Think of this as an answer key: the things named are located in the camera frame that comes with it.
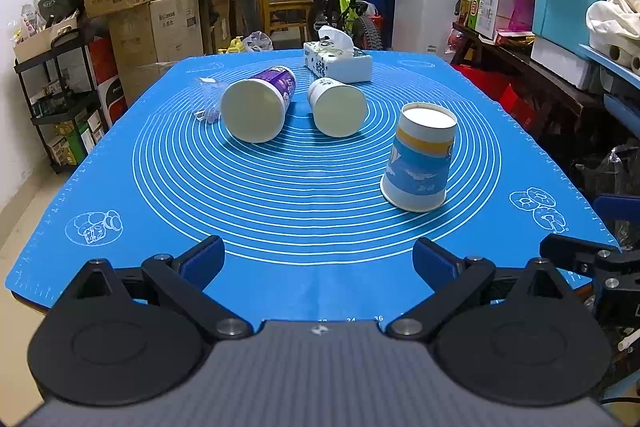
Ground crumpled plastic bag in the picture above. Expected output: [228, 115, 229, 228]
[241, 30, 275, 52]

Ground white patterned tissue box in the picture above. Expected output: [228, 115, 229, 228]
[302, 26, 374, 84]

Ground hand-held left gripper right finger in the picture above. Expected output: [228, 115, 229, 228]
[385, 237, 588, 342]

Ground white paper cup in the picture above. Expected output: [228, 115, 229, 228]
[306, 77, 369, 138]

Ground blue silicone baking mat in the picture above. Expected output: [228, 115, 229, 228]
[5, 49, 621, 323]

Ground small cardboard box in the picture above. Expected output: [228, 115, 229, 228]
[117, 62, 177, 108]

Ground white flat box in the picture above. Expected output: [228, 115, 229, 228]
[530, 37, 596, 90]

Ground light blue shelf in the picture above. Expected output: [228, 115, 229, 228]
[577, 42, 640, 128]

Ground blue and yellow paper cup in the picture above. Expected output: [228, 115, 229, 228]
[380, 103, 458, 214]

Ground black plastic bag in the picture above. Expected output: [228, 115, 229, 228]
[570, 147, 640, 208]

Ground purple paper cup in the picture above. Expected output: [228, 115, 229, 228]
[220, 65, 297, 144]

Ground clear plastic cup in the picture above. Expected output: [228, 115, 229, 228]
[194, 77, 230, 125]

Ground cardboard box with handle holes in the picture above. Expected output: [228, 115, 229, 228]
[12, 17, 81, 65]

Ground black shelf rack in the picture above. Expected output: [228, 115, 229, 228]
[14, 27, 116, 175]

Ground white chest freezer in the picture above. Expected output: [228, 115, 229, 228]
[391, 0, 466, 55]

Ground blue plastic storage bin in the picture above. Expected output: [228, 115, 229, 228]
[531, 0, 628, 52]

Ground white cloth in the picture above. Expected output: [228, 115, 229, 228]
[586, 0, 640, 52]

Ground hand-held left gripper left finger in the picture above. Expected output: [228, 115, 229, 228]
[50, 234, 253, 342]

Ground dark wooden side table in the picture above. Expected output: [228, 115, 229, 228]
[450, 22, 611, 168]

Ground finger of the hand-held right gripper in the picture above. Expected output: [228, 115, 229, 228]
[540, 233, 640, 293]
[592, 194, 640, 228]

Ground red and white box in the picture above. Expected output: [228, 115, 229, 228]
[87, 37, 128, 128]

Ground green and white box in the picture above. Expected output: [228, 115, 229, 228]
[467, 0, 516, 40]

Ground red boxes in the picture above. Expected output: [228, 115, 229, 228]
[452, 64, 541, 132]

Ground large cardboard box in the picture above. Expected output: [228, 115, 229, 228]
[107, 0, 205, 65]

